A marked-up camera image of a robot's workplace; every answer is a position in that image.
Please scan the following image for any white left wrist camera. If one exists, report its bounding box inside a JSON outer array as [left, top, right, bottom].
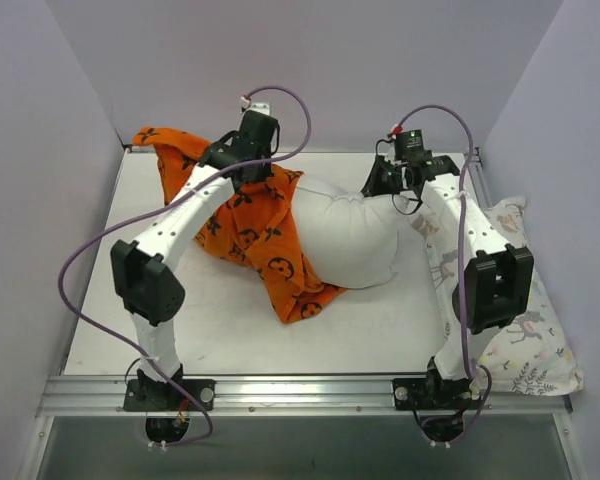
[[240, 97, 271, 116]]

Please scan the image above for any aluminium front rail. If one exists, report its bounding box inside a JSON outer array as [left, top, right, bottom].
[[37, 374, 574, 420]]

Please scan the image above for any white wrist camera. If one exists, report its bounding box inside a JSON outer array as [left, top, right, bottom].
[[240, 97, 271, 116], [386, 124, 403, 142]]

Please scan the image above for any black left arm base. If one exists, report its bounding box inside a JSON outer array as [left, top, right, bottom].
[[122, 379, 216, 413]]

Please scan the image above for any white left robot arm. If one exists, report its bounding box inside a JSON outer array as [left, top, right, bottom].
[[110, 103, 279, 411]]

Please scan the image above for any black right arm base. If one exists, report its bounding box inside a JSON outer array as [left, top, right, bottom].
[[391, 377, 480, 411]]

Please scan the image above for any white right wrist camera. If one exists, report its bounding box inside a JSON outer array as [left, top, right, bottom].
[[386, 124, 403, 142]]

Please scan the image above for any orange black-patterned pillowcase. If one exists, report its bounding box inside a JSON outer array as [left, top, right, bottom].
[[132, 126, 345, 324]]

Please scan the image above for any white floral pillow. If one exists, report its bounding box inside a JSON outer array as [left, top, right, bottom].
[[410, 207, 584, 396]]

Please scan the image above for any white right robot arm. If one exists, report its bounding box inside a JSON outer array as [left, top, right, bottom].
[[362, 126, 534, 409]]

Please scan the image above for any aluminium rail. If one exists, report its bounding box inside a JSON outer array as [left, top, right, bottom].
[[122, 143, 481, 157], [37, 374, 574, 420]]

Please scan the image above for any aluminium back rail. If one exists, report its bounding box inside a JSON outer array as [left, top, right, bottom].
[[122, 143, 481, 157]]

